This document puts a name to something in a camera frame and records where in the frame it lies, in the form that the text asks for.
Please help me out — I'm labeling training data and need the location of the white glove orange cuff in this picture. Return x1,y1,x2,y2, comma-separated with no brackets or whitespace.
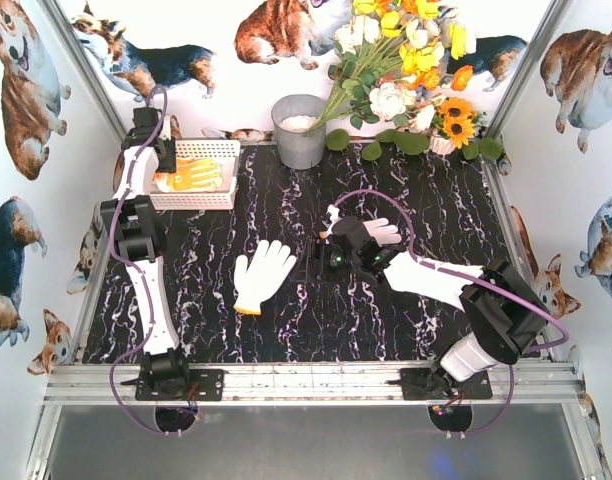
153,157,223,193
319,217,402,246

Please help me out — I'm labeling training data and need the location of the white glove orange cuff top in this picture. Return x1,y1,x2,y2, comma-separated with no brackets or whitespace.
319,217,402,246

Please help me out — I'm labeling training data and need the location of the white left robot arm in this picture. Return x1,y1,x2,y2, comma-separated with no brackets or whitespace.
100,106,191,400

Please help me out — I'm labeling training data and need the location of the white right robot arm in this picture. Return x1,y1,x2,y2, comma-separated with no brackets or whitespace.
290,217,550,384

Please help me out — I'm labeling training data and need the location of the white plastic storage basket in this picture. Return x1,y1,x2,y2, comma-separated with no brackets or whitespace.
150,139,241,210

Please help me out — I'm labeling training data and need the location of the grey metal bucket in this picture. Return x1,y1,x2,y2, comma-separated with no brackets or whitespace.
271,94,326,170

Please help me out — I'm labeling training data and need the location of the small sunflower pot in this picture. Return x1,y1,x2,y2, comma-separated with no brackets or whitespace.
429,97,504,162

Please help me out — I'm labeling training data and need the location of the artificial flower bouquet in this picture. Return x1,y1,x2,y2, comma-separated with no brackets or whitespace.
318,1,483,143

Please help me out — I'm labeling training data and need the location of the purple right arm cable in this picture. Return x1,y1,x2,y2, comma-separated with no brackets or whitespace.
330,189,570,436

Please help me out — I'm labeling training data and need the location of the aluminium front rail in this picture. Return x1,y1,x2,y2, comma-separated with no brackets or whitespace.
43,359,582,406

